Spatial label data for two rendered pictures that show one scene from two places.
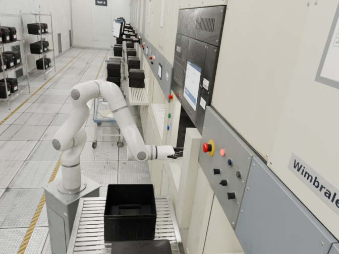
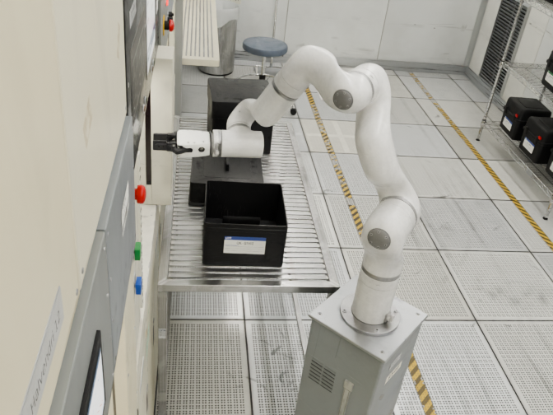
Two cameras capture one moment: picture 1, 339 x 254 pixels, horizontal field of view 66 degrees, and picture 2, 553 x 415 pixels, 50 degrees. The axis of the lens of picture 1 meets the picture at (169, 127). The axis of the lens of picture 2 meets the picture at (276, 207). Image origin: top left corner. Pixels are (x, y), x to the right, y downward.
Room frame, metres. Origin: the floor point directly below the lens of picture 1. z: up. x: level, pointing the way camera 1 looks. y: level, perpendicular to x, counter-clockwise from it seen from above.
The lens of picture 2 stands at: (2.91, 0.34, 2.02)
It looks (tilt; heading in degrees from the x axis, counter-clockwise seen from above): 33 degrees down; 182
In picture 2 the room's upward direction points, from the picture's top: 7 degrees clockwise
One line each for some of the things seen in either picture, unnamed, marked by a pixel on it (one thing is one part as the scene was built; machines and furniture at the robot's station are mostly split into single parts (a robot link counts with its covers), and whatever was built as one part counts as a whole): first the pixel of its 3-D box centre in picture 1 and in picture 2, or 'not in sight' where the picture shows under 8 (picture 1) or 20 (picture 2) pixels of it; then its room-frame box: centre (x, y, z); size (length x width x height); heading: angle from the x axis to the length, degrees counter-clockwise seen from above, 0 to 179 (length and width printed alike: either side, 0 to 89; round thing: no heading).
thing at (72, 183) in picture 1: (71, 174); (374, 291); (1.48, 0.63, 0.85); 0.19 x 0.19 x 0.18
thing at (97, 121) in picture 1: (109, 122); not in sight; (3.92, 0.98, 0.24); 0.97 x 0.52 x 0.48; 14
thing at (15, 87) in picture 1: (8, 85); not in sight; (5.19, 3.41, 0.31); 0.30 x 0.28 x 0.26; 10
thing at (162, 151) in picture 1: (163, 152); (195, 142); (1.30, 0.02, 1.19); 0.11 x 0.10 x 0.07; 104
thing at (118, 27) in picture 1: (127, 33); not in sight; (4.75, 0.89, 1.59); 0.50 x 0.41 x 0.36; 101
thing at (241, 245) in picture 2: (130, 210); (243, 222); (1.19, 0.18, 0.85); 0.28 x 0.28 x 0.17; 10
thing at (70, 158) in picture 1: (73, 144); (385, 241); (1.51, 0.62, 1.07); 0.19 x 0.12 x 0.24; 156
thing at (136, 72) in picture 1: (136, 77); not in sight; (4.28, 0.63, 0.93); 0.30 x 0.28 x 0.26; 9
